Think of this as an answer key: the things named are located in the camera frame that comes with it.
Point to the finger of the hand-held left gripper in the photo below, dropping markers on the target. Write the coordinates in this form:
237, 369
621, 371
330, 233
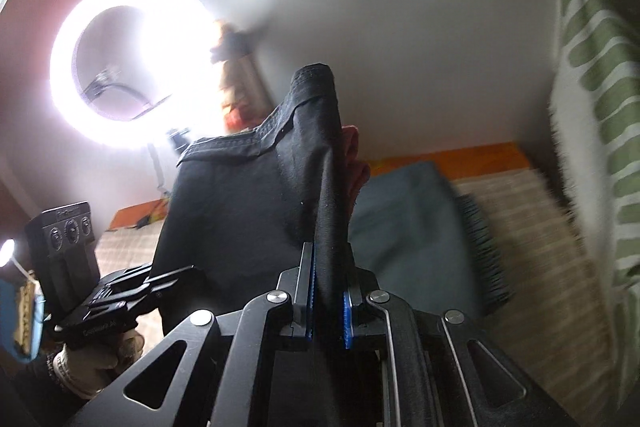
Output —
165, 287
127, 276

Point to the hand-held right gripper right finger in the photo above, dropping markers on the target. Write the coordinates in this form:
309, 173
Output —
347, 319

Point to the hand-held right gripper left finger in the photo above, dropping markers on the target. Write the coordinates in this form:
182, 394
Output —
310, 287

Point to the black pants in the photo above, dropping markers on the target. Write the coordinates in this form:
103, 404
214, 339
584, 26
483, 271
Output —
240, 207

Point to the person's left forearm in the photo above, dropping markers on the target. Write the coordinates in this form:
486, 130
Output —
30, 394

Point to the folded grey pants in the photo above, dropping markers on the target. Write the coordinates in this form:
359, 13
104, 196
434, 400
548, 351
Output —
410, 232

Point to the person's left hand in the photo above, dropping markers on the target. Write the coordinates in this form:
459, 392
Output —
95, 364

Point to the small white lamp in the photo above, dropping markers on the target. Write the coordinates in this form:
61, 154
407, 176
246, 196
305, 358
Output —
6, 253

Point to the striped dark cloth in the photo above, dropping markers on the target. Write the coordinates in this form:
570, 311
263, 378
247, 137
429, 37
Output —
485, 252

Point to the colourful cloth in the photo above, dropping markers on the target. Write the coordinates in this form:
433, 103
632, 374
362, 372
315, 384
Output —
240, 102

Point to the checkered blanket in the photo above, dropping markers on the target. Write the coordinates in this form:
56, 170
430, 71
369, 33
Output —
540, 247

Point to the green patterned cushion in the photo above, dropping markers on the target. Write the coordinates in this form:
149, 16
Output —
600, 72

